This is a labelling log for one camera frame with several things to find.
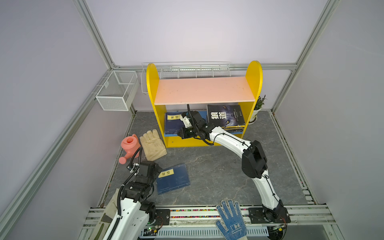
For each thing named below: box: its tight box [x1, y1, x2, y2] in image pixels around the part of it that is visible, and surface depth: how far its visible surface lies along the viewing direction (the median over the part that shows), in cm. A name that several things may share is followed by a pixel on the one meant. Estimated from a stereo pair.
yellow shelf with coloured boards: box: [146, 60, 263, 148], surface depth 77 cm
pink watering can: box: [118, 134, 141, 165], surface depth 91 cm
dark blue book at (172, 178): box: [156, 163, 191, 195], surface depth 87 cm
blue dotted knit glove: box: [215, 199, 247, 240], surface depth 74 cm
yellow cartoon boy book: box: [221, 125, 245, 134], surface depth 90 cm
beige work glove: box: [139, 129, 168, 161], surface depth 102 cm
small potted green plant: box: [248, 94, 268, 125], surface depth 104 cm
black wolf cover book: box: [207, 104, 245, 127], surface depth 88 cm
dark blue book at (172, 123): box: [164, 111, 184, 137], surface depth 91 cm
